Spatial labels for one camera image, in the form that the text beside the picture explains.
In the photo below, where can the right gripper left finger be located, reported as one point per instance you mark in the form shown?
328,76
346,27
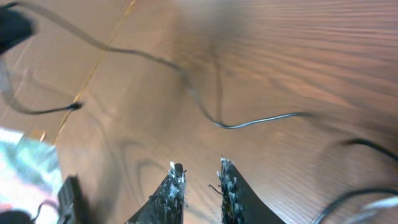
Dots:
166,204

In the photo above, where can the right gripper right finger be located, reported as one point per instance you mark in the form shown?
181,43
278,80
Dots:
240,204

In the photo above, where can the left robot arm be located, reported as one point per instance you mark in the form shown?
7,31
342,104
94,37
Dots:
15,27

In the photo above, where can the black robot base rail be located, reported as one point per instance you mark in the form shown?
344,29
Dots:
32,187

